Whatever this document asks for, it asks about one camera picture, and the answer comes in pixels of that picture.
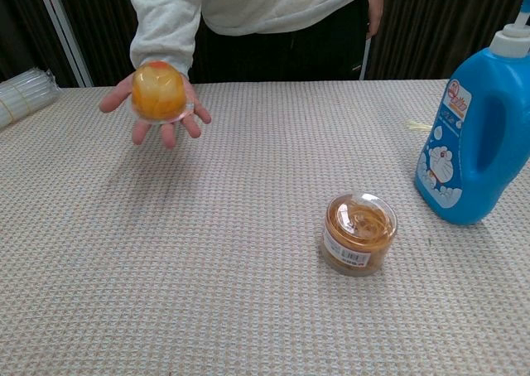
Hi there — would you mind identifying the grey sweatshirt sleeve forearm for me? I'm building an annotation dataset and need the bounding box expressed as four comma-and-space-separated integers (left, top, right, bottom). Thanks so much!
129, 0, 205, 82

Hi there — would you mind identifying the white metal pole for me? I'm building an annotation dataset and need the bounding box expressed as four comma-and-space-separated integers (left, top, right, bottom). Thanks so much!
34, 0, 94, 89

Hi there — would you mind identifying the woven patterned tablecloth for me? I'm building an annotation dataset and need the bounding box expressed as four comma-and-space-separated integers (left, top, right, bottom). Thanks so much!
0, 77, 530, 376

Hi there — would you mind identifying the person torso in grey sweatshirt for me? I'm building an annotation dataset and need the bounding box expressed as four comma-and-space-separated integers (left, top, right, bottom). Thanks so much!
188, 0, 385, 84

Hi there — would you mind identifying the clear tub of rubber bands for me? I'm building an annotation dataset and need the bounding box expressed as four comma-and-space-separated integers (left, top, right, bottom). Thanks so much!
321, 191, 398, 276

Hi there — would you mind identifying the person's bare hand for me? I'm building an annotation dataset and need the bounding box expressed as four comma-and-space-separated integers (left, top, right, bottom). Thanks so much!
99, 76, 213, 151

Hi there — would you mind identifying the blue detergent pump bottle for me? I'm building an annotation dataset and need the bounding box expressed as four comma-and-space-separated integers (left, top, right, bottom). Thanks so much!
414, 0, 530, 227

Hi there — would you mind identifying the orange fruit jelly cup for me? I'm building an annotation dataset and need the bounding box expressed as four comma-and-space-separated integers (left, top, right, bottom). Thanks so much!
130, 60, 195, 124

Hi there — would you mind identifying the thin white stick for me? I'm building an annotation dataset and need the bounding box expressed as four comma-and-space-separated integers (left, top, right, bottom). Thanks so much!
359, 31, 372, 81

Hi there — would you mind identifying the bundle of clear plastic tubes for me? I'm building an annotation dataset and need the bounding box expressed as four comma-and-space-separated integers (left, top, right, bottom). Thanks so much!
0, 68, 60, 129

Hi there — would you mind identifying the person's hand at side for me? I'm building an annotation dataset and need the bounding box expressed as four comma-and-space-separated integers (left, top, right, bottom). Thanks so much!
366, 0, 385, 41

